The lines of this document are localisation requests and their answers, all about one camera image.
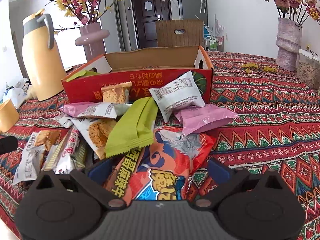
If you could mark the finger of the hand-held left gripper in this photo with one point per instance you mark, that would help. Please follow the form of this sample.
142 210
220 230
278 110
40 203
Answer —
8 145

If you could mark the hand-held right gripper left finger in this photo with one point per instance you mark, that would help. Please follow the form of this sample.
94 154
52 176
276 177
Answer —
100 172

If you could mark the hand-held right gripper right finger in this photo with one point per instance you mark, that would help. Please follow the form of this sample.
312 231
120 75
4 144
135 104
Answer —
220 172

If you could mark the white cracker-print snack packet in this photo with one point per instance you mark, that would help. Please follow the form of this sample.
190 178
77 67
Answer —
27 160

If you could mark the white cookie-print snack packet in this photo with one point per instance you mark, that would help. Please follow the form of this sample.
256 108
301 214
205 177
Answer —
97 132

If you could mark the large orange snack bag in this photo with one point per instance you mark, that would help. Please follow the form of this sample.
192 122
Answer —
170 160

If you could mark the green snack packet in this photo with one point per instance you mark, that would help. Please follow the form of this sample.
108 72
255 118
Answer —
130 130
82 74

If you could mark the small white snack packet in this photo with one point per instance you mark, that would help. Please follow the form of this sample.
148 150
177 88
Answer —
63 121

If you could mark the pink white snack packet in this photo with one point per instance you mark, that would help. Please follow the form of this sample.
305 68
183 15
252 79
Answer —
95 110

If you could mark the orange-edged cracker packet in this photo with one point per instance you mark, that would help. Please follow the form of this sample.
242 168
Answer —
115 96

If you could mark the red cardboard box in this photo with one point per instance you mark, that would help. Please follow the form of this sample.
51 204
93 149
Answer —
82 92

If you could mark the white black-text snack packet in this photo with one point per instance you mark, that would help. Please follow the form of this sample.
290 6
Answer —
175 97

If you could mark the yellow cup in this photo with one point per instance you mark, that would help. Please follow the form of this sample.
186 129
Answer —
8 117

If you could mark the white plastic bag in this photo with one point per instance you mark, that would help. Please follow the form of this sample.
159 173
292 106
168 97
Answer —
15 95

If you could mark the yellow thermos jug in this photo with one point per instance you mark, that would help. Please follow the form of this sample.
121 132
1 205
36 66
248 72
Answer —
40 67

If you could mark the fallen yellow flower sprig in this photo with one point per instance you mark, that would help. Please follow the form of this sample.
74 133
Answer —
250 66
270 69

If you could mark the small rack with bottles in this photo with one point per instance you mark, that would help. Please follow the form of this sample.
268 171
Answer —
213 45

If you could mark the pink glass vase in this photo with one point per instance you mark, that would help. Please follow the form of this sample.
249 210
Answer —
93 40

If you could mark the clear jar of seeds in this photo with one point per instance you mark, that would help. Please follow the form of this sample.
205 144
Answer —
308 72

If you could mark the white pampas grass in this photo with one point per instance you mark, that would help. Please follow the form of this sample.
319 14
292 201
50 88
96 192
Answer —
216 28

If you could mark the textured lilac vase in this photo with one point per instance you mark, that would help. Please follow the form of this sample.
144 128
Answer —
287 45

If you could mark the dark brown door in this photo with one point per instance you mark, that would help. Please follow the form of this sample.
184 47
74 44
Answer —
147 30

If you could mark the grey refrigerator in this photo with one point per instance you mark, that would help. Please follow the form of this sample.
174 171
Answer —
190 7

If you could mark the white door notice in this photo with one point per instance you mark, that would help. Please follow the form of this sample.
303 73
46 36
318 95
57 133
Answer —
148 6

